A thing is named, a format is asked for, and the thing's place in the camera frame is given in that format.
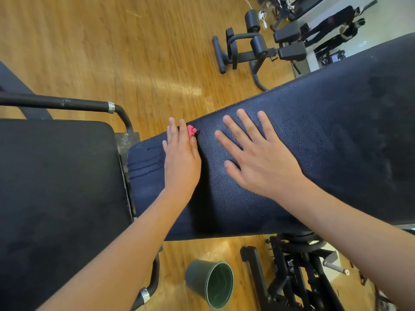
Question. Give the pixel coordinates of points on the person's right forearm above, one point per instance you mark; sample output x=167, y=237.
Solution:
x=363, y=230

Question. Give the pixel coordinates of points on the black gym machine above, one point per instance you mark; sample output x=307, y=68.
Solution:
x=256, y=48

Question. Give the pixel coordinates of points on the dark green plastic bucket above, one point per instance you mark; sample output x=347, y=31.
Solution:
x=209, y=283

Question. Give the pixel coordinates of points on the pink cleaning cloth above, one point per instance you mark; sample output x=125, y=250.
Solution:
x=192, y=131

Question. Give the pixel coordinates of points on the person's right hand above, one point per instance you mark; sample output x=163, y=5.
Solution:
x=262, y=158

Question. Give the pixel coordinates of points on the person's left hand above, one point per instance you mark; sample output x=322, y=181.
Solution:
x=181, y=165

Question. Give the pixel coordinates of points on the person's left forearm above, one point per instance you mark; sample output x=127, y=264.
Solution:
x=110, y=262

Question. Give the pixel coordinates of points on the black weight plate stack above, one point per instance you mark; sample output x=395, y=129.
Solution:
x=301, y=241

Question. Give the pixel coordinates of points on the large wall mirror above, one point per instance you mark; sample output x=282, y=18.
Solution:
x=350, y=29

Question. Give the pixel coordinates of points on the black wall screen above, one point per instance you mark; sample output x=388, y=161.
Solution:
x=305, y=4

